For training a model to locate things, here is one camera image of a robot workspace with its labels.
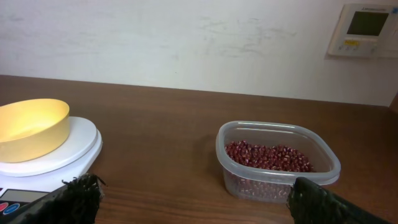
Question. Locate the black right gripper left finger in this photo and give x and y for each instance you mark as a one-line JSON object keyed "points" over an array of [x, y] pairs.
{"points": [[76, 202]]}

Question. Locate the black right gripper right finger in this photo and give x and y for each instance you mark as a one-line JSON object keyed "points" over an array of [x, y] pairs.
{"points": [[309, 203]]}

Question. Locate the red adzuki beans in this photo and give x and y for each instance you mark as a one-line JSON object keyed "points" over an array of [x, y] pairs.
{"points": [[279, 157]]}

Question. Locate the white digital kitchen scale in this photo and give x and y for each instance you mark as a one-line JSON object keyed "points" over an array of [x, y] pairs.
{"points": [[25, 182]]}

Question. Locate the yellow plastic bowl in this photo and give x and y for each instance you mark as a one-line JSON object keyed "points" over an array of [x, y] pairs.
{"points": [[33, 128]]}

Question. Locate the clear plastic container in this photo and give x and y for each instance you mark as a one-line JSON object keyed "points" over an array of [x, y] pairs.
{"points": [[273, 185]]}

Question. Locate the white wall control panel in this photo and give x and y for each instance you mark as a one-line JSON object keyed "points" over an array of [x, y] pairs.
{"points": [[366, 31]]}

